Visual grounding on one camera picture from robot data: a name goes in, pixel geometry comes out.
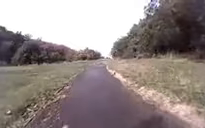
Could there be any grass field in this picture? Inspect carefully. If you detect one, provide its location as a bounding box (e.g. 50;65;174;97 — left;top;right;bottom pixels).
0;59;98;128

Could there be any row of reddish bushes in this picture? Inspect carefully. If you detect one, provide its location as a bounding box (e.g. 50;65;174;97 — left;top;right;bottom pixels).
0;23;104;66

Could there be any grass verge with slope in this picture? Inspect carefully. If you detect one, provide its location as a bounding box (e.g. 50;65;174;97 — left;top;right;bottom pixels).
105;53;205;128

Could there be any dark asphalt path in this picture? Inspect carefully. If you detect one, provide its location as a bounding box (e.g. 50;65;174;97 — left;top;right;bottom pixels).
39;63;191;128

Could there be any row of trees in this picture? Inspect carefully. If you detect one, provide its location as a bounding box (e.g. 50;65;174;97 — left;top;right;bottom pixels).
110;0;205;60

